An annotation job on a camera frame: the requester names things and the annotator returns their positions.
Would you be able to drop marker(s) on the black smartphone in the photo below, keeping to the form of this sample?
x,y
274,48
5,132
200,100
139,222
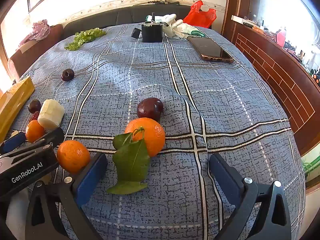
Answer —
x,y
211,48

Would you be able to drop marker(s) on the small black object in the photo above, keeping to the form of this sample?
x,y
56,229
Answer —
x,y
136,33

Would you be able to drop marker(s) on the large orange with green leaves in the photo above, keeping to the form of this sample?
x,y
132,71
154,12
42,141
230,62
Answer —
x,y
147,135

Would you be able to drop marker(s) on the white and green glove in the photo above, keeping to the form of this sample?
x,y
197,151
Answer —
x,y
194,30

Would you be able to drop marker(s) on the red plastic bag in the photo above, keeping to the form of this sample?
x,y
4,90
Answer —
x,y
200,15

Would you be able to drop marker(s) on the large dark red plum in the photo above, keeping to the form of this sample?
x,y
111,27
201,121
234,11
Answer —
x,y
150,108

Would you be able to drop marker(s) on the long white box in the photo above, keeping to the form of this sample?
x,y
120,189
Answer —
x,y
240,20

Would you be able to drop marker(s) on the black square container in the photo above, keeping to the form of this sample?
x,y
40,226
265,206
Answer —
x,y
151,33

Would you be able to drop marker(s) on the brown wooden cabinet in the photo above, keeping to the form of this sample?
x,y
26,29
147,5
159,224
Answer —
x,y
275,67

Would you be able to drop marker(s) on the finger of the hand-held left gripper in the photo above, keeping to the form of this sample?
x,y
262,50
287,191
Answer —
x,y
53,135
15,141

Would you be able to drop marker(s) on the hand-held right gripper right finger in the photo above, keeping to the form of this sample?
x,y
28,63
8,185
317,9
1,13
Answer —
x,y
222,177

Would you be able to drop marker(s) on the red date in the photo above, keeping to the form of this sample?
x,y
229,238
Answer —
x,y
35,115

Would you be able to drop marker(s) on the white plastic bag bundle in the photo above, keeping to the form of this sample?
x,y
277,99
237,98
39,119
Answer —
x,y
172,24

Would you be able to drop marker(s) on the blue plaid bedsheet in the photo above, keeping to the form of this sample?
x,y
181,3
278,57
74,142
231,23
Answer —
x,y
175,92

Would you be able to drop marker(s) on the small dark plum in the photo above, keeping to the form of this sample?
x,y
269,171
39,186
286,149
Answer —
x,y
67,74
34,105

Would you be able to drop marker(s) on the white and green cloth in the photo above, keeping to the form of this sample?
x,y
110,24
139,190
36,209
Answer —
x,y
150,18

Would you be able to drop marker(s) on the yellow cardboard box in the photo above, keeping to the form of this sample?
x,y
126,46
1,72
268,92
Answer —
x,y
15,97

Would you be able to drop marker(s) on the small white chunk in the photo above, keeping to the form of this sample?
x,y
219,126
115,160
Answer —
x,y
14,133

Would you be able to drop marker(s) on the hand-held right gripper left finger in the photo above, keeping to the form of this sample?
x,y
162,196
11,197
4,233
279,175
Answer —
x,y
90,180

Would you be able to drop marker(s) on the green lettuce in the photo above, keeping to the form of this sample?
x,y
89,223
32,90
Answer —
x,y
85,36

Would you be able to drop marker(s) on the black sofa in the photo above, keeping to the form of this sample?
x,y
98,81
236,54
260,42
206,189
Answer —
x,y
125,17

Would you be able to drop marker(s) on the pink bottle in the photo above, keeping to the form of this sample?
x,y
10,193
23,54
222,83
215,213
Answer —
x,y
281,36

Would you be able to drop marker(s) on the brown armchair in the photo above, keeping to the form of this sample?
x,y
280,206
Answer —
x,y
32,50

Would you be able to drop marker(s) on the purple cloth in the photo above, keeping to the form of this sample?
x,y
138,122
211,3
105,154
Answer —
x,y
37,30

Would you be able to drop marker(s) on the large white cylindrical chunk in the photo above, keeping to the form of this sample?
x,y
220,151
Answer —
x,y
51,114

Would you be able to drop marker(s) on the small orange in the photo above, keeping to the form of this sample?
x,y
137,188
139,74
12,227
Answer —
x,y
34,130
73,156

